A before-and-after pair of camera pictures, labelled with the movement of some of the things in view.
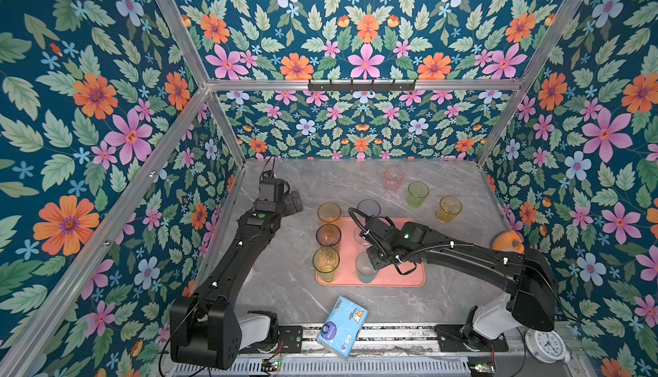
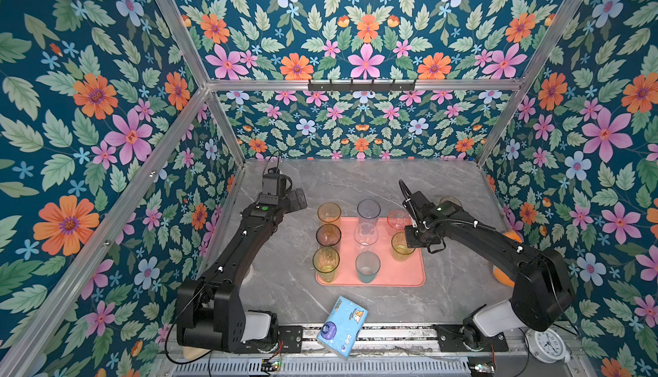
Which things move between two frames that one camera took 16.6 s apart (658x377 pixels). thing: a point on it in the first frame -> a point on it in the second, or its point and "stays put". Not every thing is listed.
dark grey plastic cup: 328,234 stays put
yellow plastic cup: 329,212 stays put
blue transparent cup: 369,206 stays put
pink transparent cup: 393,177 -> 398,219
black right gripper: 376,265 -> 411,243
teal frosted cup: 365,267 stays put
